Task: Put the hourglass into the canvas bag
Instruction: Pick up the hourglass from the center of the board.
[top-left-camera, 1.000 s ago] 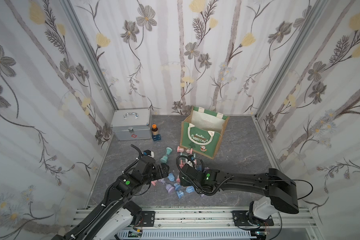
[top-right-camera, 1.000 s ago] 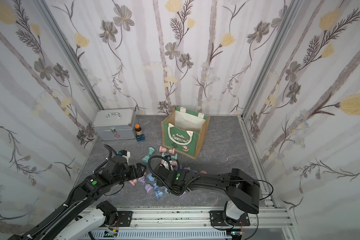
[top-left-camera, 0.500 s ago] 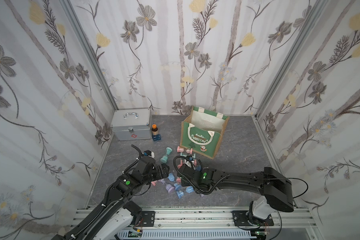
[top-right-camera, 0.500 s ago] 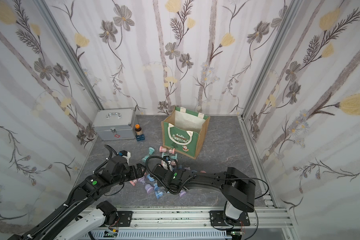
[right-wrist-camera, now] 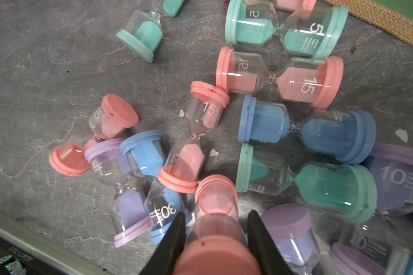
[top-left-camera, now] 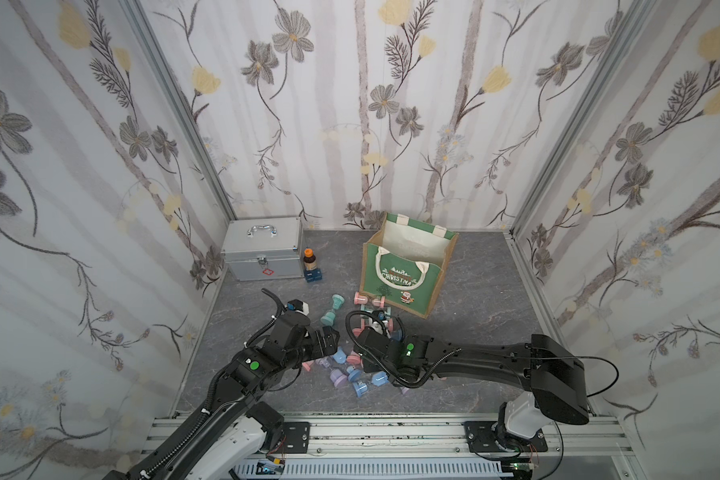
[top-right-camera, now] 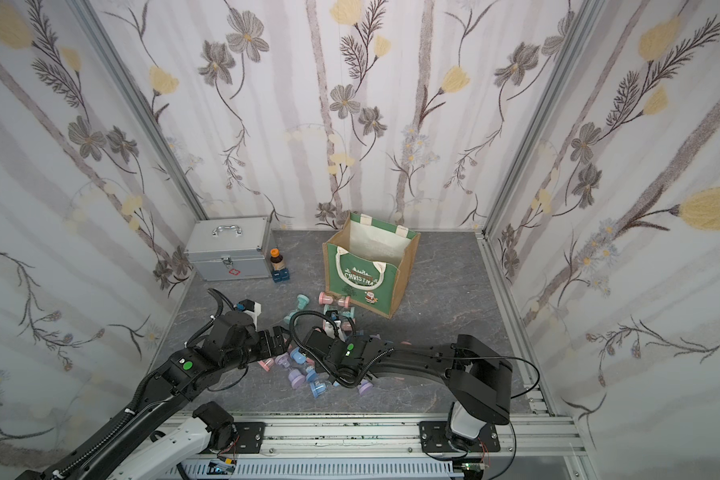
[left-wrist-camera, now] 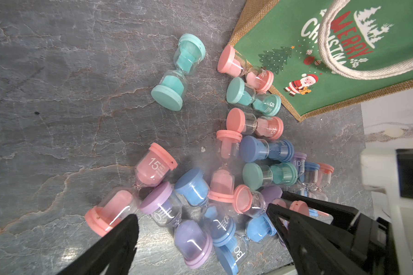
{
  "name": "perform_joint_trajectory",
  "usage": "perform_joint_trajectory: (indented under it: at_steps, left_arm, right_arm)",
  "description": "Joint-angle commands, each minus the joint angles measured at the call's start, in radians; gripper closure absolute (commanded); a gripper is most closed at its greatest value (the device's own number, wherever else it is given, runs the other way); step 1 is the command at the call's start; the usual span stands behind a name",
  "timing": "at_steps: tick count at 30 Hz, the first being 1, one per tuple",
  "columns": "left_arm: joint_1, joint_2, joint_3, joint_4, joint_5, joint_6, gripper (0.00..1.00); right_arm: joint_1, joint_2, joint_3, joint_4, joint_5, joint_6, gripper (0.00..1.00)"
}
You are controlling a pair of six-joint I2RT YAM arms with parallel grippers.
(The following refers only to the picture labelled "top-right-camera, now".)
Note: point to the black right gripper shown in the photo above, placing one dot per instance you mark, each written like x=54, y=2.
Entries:
x=311, y=339

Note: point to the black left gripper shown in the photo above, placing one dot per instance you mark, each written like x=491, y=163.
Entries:
x=278, y=341

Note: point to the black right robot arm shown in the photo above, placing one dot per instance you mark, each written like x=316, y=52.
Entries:
x=478, y=378

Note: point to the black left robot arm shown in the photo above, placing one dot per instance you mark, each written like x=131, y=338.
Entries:
x=230, y=340

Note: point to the blue hourglass front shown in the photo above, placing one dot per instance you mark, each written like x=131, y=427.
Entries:
x=317, y=387

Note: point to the purple hourglass front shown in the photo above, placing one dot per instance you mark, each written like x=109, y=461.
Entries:
x=296, y=378

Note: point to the pink hourglass near bag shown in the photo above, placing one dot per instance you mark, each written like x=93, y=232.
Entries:
x=327, y=299

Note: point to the teal hourglass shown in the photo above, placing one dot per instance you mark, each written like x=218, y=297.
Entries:
x=302, y=301

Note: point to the green burlap canvas bag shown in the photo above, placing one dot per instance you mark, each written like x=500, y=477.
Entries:
x=370, y=261

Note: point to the brown bottle orange cap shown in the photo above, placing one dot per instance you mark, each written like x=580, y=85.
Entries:
x=277, y=259

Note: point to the silver metal case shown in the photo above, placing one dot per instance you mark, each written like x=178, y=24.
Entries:
x=231, y=248

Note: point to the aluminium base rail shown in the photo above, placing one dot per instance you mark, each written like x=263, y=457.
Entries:
x=392, y=446

